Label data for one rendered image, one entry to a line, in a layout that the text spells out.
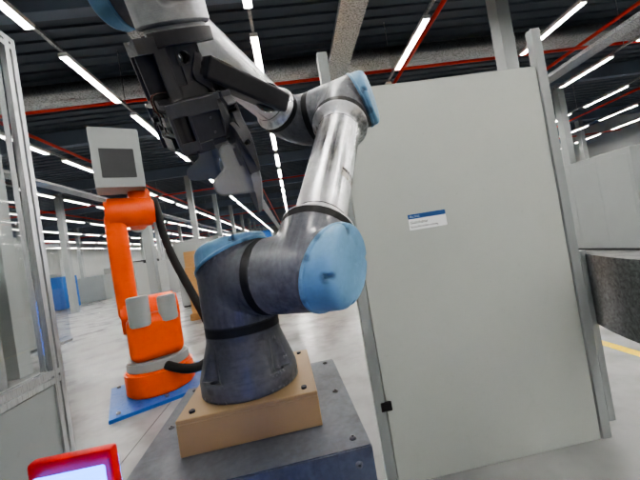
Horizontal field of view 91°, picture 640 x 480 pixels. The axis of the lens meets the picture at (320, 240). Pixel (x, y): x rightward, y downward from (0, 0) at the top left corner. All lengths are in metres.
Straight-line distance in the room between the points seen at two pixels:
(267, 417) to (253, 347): 0.09
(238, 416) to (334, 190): 0.34
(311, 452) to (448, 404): 1.49
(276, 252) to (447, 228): 1.39
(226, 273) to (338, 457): 0.27
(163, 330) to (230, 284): 3.24
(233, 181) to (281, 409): 0.31
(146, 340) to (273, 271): 3.32
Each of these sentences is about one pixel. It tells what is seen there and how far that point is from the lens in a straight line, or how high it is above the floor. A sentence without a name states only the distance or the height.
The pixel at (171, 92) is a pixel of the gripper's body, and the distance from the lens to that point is 0.40.
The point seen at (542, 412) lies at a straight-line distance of 2.18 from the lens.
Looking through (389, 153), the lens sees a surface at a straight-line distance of 1.69.
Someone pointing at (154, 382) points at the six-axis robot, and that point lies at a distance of 3.73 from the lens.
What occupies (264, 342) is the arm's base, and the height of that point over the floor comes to 1.12.
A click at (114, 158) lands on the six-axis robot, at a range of 3.89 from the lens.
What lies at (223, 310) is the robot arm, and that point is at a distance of 0.48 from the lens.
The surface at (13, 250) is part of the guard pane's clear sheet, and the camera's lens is 1.26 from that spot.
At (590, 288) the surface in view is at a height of 0.75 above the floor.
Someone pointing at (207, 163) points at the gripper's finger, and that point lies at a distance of 0.48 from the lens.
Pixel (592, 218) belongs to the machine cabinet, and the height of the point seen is 0.79.
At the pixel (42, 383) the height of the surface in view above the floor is 0.98.
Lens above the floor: 1.24
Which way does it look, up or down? 1 degrees up
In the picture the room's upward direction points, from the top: 9 degrees counter-clockwise
